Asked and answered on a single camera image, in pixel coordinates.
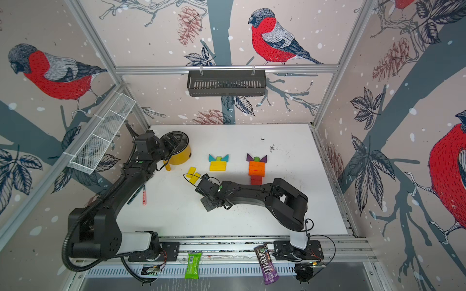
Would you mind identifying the purple candy packet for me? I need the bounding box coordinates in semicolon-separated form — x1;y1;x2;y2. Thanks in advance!
254;244;279;285

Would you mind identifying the yellow pot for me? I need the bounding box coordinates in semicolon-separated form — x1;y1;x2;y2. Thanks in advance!
165;144;192;171

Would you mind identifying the green snack packet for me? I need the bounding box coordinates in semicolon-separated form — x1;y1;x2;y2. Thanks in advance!
184;252;202;280

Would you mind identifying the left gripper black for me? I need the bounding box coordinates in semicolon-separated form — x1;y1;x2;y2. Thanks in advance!
151;133;183;164

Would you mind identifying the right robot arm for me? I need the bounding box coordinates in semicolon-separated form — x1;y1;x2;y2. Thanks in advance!
195;174;314;263

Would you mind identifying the red pen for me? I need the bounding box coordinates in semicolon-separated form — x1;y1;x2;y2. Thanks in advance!
142;185;147;206

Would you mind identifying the white wire basket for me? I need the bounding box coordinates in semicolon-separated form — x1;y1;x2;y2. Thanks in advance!
67;91;136;174

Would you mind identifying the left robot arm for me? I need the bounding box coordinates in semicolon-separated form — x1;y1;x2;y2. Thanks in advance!
61;130;185;272

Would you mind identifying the orange long block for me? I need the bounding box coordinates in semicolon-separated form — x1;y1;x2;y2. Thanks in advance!
249;167;265;173
248;169;265;177

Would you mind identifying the yellow block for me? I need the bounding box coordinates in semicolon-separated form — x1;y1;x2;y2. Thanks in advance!
187;172;201;185
209;165;226;172
186;167;196;178
210;161;227;166

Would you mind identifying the black wire basket shelf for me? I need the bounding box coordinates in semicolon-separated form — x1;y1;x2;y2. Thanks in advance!
187;70;266;97

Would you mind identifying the glass pot lid yellow knob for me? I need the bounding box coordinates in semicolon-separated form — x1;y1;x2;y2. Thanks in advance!
160;131;189;149

